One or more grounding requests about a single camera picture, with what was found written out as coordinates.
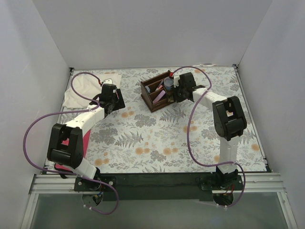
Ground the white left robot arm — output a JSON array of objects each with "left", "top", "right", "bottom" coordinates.
[{"left": 47, "top": 83, "right": 125, "bottom": 191}]

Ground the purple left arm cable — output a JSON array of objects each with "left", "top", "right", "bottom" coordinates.
[{"left": 23, "top": 72, "right": 120, "bottom": 215}]

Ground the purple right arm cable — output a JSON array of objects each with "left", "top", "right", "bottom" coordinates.
[{"left": 171, "top": 65, "right": 246, "bottom": 208}]

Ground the clear round clip container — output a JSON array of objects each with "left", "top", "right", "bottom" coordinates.
[{"left": 163, "top": 77, "right": 174, "bottom": 91}]

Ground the pink cloth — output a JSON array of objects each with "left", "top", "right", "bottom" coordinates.
[{"left": 53, "top": 128, "right": 91, "bottom": 172}]

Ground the purple pink highlighter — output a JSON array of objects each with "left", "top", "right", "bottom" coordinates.
[{"left": 152, "top": 90, "right": 166, "bottom": 104}]

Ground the aluminium frame rail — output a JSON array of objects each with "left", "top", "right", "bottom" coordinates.
[{"left": 19, "top": 64, "right": 298, "bottom": 229}]

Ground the white folded cloth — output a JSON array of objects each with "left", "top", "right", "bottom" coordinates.
[{"left": 63, "top": 73, "right": 122, "bottom": 109}]

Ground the brown wooden desk organizer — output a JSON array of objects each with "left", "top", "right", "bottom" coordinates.
[{"left": 140, "top": 70, "right": 173, "bottom": 112}]

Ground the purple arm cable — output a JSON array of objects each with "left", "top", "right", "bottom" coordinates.
[
  {"left": 23, "top": 72, "right": 120, "bottom": 215},
  {"left": 171, "top": 65, "right": 246, "bottom": 208}
]

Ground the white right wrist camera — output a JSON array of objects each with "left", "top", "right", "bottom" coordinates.
[{"left": 170, "top": 75, "right": 180, "bottom": 88}]

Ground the pink capped white pen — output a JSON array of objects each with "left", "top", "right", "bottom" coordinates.
[{"left": 156, "top": 80, "right": 163, "bottom": 91}]

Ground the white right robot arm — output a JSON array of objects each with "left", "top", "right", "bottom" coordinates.
[{"left": 170, "top": 73, "right": 247, "bottom": 190}]

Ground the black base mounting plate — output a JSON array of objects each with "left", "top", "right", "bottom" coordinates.
[{"left": 73, "top": 171, "right": 245, "bottom": 202}]

